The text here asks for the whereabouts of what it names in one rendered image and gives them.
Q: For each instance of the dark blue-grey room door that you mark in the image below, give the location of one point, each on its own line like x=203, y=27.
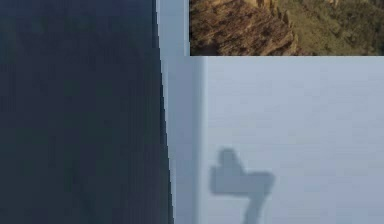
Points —
x=80, y=113

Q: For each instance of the window with rocky landscape view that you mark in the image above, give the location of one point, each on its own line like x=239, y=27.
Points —
x=286, y=26

